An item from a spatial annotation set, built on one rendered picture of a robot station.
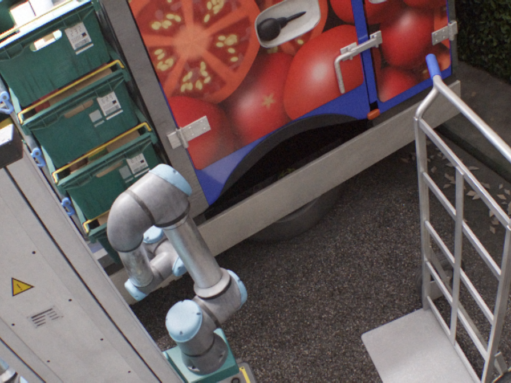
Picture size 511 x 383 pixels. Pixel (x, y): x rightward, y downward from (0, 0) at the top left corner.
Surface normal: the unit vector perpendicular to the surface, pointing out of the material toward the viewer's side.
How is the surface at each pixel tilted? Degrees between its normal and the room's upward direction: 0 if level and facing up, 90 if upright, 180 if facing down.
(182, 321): 7
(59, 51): 98
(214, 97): 90
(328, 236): 0
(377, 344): 0
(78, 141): 95
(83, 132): 100
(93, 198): 97
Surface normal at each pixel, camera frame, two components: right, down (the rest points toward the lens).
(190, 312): -0.32, -0.62
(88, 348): 0.34, 0.59
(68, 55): 0.50, 0.62
